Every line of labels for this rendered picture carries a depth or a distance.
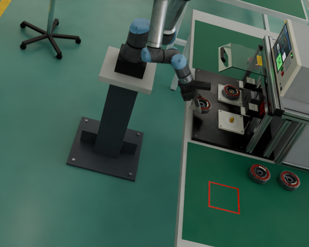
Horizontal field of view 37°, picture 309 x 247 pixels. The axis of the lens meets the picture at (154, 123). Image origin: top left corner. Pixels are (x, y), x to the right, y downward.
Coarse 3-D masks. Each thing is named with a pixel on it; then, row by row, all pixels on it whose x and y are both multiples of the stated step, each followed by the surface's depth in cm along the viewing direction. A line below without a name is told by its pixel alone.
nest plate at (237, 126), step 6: (222, 114) 266; (228, 114) 268; (234, 114) 269; (222, 120) 263; (228, 120) 264; (234, 120) 265; (240, 120) 267; (222, 126) 259; (228, 126) 260; (234, 126) 261; (240, 126) 263; (234, 132) 260; (240, 132) 259
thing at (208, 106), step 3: (201, 99) 259; (204, 99) 260; (201, 102) 258; (204, 102) 260; (207, 102) 258; (201, 105) 256; (207, 105) 256; (210, 105) 257; (201, 108) 253; (204, 108) 254; (207, 108) 255; (204, 111) 254; (207, 111) 256
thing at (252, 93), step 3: (252, 93) 281; (249, 96) 283; (252, 96) 279; (255, 96) 280; (258, 96) 281; (249, 99) 281; (252, 99) 278; (255, 99) 278; (258, 99) 278; (252, 102) 280; (255, 102) 279
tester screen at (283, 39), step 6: (282, 30) 257; (282, 36) 254; (276, 42) 261; (282, 42) 252; (288, 42) 242; (276, 48) 259; (282, 48) 249; (288, 48) 240; (276, 60) 254; (282, 60) 244
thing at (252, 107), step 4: (248, 104) 256; (252, 104) 257; (256, 104) 258; (240, 108) 260; (244, 108) 259; (248, 108) 253; (252, 108) 254; (256, 108) 255; (244, 112) 257; (248, 112) 254; (252, 112) 254; (256, 112) 254; (248, 116) 256; (252, 116) 255; (256, 116) 255; (260, 116) 255; (260, 120) 258
